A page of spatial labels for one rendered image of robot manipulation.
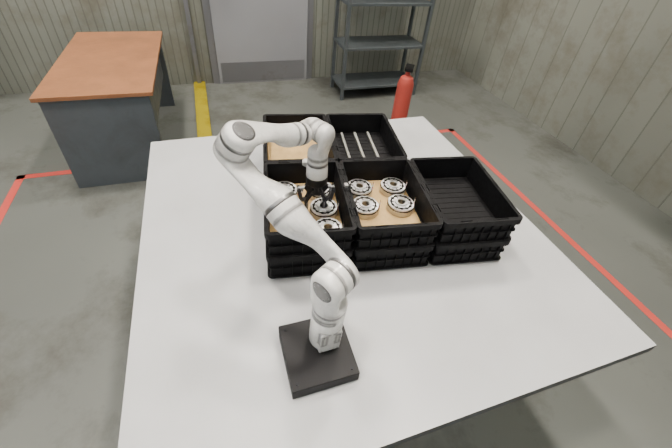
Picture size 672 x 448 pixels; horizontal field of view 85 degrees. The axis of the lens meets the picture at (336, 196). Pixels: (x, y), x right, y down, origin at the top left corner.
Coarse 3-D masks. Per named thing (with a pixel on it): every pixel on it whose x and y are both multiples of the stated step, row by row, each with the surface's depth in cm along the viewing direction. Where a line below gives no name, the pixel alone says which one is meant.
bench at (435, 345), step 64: (192, 192) 161; (192, 256) 134; (256, 256) 136; (512, 256) 145; (192, 320) 114; (256, 320) 116; (384, 320) 119; (448, 320) 121; (512, 320) 123; (576, 320) 124; (128, 384) 99; (192, 384) 100; (256, 384) 101; (384, 384) 103; (448, 384) 105; (512, 384) 106
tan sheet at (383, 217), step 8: (376, 184) 154; (376, 192) 149; (376, 200) 146; (384, 200) 146; (384, 208) 142; (376, 216) 138; (384, 216) 139; (392, 216) 139; (408, 216) 140; (416, 216) 140; (368, 224) 135; (376, 224) 135; (384, 224) 135; (392, 224) 135
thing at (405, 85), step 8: (408, 64) 324; (408, 72) 322; (400, 80) 326; (408, 80) 323; (400, 88) 328; (408, 88) 326; (400, 96) 332; (408, 96) 331; (400, 104) 336; (408, 104) 338; (392, 112) 348; (400, 112) 341
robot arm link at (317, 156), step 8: (320, 128) 111; (328, 128) 111; (320, 136) 111; (328, 136) 111; (320, 144) 112; (328, 144) 114; (312, 152) 117; (320, 152) 115; (328, 152) 118; (312, 160) 118; (320, 160) 118
